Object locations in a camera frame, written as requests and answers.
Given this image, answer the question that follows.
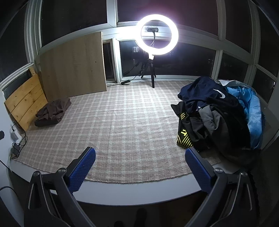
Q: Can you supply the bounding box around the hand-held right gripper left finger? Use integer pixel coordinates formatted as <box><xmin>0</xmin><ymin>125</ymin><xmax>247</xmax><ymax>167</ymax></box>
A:
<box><xmin>24</xmin><ymin>147</ymin><xmax>96</xmax><ymax>227</ymax></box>

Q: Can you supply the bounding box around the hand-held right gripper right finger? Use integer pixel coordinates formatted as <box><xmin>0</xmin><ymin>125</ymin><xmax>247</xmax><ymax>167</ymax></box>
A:
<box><xmin>185</xmin><ymin>147</ymin><xmax>255</xmax><ymax>227</ymax></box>

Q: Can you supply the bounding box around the navy blue t-shirt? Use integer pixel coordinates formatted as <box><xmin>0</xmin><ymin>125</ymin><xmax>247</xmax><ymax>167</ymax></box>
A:
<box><xmin>178</xmin><ymin>76</ymin><xmax>220</xmax><ymax>105</ymax></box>

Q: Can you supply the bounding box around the pile of dark clothes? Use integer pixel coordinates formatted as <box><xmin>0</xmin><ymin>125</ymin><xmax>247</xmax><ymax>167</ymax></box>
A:
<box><xmin>185</xmin><ymin>86</ymin><xmax>260</xmax><ymax>166</ymax></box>

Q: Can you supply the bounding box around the grey garment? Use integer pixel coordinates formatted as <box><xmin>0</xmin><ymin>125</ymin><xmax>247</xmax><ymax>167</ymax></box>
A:
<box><xmin>198</xmin><ymin>105</ymin><xmax>227</xmax><ymax>131</ymax></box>

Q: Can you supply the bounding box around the plaid woven mat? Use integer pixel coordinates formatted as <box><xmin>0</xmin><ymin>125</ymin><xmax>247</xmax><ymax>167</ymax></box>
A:
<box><xmin>14</xmin><ymin>80</ymin><xmax>223</xmax><ymax>184</ymax></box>

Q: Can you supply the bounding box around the brown folded garment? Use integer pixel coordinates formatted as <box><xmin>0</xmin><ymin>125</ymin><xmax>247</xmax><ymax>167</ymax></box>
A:
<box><xmin>34</xmin><ymin>98</ymin><xmax>71</xmax><ymax>127</ymax></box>

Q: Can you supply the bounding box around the light blue garment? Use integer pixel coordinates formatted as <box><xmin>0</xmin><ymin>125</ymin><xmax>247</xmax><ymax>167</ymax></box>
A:
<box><xmin>224</xmin><ymin>86</ymin><xmax>263</xmax><ymax>150</ymax></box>

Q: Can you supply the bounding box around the pine plank board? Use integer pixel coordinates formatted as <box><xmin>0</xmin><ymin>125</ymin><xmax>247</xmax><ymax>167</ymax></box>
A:
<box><xmin>4</xmin><ymin>68</ymin><xmax>48</xmax><ymax>131</ymax></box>

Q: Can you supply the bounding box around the light wooden board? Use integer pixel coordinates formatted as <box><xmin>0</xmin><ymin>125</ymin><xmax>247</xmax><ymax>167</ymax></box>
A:
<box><xmin>39</xmin><ymin>32</ymin><xmax>108</xmax><ymax>98</ymax></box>

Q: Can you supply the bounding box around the beige cloth with cable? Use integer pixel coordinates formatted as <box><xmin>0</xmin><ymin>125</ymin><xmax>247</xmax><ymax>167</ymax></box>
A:
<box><xmin>216</xmin><ymin>80</ymin><xmax>242</xmax><ymax>88</ymax></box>

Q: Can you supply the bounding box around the black power cable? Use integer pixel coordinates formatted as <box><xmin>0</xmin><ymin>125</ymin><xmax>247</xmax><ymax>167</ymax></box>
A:
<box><xmin>107</xmin><ymin>63</ymin><xmax>144</xmax><ymax>86</ymax></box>

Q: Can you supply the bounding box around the white window frame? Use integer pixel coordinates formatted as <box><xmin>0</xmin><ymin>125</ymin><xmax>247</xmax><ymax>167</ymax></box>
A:
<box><xmin>0</xmin><ymin>0</ymin><xmax>279</xmax><ymax>105</ymax></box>

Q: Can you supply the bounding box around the white ring light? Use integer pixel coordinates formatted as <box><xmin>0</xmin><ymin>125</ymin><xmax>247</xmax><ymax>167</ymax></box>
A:
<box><xmin>138</xmin><ymin>13</ymin><xmax>179</xmax><ymax>55</ymax></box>

